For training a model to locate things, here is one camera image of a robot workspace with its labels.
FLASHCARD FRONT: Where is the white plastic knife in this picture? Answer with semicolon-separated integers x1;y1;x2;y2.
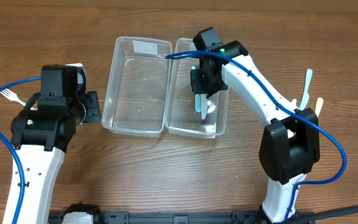
190;67;201;113
287;98;298;139

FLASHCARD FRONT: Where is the clear plastic container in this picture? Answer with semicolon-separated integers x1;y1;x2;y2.
101;36;172;138
163;37;230;139

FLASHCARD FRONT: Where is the cream yellow plastic knife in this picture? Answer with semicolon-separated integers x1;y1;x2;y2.
314;97;324;117

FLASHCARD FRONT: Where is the pale blue plastic knife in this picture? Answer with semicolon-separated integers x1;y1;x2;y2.
200;94;208;119

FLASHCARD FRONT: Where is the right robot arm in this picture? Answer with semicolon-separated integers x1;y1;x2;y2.
190;27;320;223

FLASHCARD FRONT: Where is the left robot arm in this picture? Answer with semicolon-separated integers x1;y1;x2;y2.
3;63;101;223

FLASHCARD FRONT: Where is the pale blue plastic fork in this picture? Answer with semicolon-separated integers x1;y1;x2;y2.
67;63;86;89

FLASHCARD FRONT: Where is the white plastic fork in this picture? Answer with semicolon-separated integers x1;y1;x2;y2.
0;88;26;106

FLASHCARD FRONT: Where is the left blue cable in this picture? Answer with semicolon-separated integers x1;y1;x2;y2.
0;76;42;224

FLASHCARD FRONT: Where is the blue cable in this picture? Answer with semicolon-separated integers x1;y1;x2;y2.
0;76;42;224
164;50;348;222

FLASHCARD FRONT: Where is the right blue cable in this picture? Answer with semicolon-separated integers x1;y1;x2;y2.
164;50;348;222

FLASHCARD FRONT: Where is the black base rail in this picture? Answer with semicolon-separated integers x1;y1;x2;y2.
47;202;270;224

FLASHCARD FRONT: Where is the thick black cable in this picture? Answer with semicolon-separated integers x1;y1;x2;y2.
280;202;358;224

